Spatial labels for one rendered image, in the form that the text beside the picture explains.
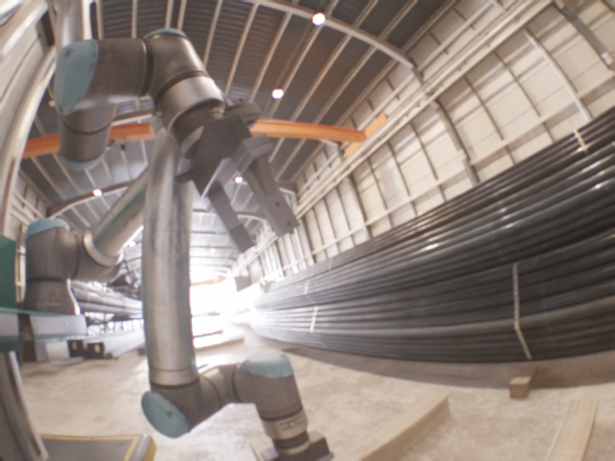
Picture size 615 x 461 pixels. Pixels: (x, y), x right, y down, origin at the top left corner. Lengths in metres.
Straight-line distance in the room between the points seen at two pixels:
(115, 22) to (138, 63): 10.13
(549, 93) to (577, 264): 8.05
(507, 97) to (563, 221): 8.20
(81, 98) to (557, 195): 1.42
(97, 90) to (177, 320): 0.33
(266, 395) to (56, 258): 0.64
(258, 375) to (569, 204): 1.22
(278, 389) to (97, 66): 0.54
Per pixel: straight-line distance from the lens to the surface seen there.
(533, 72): 9.36
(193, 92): 0.35
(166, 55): 0.39
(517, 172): 1.84
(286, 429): 0.51
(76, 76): 0.34
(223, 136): 0.30
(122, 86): 0.37
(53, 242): 0.83
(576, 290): 1.20
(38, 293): 0.80
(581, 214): 1.28
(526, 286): 1.29
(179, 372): 0.42
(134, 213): 0.72
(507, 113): 9.22
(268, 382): 0.48
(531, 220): 1.28
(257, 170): 0.27
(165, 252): 0.40
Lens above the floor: 0.67
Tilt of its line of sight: 13 degrees up
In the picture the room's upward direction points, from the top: 14 degrees counter-clockwise
